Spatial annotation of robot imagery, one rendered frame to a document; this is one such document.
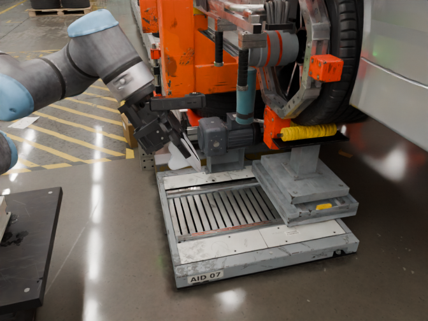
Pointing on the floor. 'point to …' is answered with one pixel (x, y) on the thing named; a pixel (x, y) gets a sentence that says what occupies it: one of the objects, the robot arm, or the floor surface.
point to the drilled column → (146, 163)
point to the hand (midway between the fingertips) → (199, 165)
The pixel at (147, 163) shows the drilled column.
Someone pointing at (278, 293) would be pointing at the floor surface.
